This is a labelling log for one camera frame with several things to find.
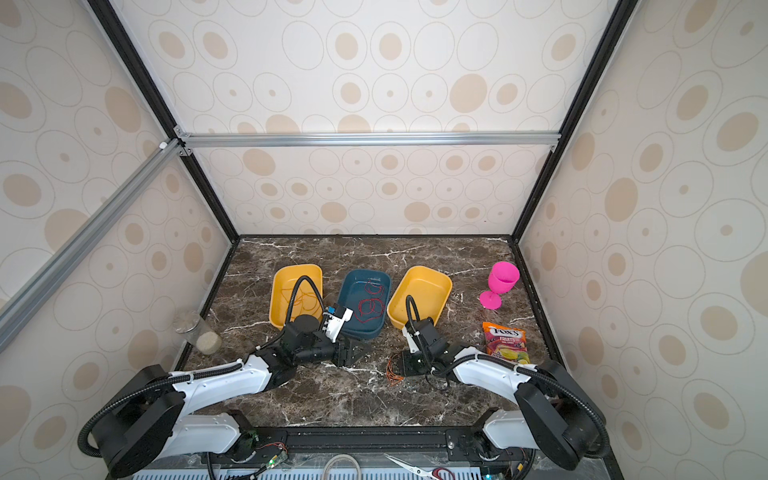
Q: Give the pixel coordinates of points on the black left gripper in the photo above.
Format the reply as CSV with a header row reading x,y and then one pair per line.
x,y
343,358

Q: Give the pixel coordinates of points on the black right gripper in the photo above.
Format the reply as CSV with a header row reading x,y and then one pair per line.
x,y
406,368

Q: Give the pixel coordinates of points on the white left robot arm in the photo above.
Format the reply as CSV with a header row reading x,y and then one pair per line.
x,y
158,413

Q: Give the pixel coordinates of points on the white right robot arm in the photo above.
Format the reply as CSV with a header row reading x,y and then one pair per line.
x,y
553,413

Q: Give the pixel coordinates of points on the left yellow plastic bin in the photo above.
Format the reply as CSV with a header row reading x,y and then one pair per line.
x,y
304,303

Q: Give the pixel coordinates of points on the yellow plastic bin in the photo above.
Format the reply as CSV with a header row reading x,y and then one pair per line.
x,y
429,288
304,303

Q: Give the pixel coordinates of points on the right yellow plastic bin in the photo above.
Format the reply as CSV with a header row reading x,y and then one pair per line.
x,y
429,288

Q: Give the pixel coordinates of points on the orange candy bag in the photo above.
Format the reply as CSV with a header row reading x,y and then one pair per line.
x,y
506,343

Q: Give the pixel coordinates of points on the teal plastic bin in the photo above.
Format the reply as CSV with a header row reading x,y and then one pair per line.
x,y
366,292

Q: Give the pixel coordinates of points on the pink plastic goblet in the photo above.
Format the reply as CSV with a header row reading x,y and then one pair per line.
x,y
503,276

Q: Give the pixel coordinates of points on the clear jar with powder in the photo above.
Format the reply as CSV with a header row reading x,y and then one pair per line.
x,y
196,331

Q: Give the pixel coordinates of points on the horizontal aluminium bar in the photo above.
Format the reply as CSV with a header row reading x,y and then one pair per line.
x,y
384,139

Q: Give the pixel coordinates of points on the diagonal aluminium bar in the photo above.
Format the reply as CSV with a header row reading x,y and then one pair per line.
x,y
25,304

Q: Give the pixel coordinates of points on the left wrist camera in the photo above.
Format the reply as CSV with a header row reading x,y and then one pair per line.
x,y
334,318

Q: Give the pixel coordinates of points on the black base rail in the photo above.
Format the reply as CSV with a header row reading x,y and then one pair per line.
x,y
457,443

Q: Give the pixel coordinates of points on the scissors with red handle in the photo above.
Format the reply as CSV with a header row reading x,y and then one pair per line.
x,y
433,473

